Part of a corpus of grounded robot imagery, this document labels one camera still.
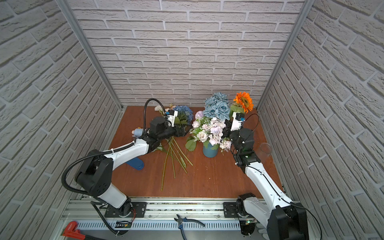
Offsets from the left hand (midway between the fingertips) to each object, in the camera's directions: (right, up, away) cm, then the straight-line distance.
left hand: (189, 124), depth 82 cm
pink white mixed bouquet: (+10, -3, -15) cm, 18 cm away
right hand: (+19, +4, -6) cm, 20 cm away
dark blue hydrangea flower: (-5, +8, +24) cm, 26 cm away
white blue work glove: (+35, -49, -15) cm, 62 cm away
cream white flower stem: (-26, +12, +33) cm, 44 cm away
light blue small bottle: (-34, -6, +13) cm, 37 cm away
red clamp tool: (-54, -49, -15) cm, 74 cm away
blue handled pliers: (-3, -46, -12) cm, 48 cm away
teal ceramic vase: (+12, -18, +9) cm, 24 cm away
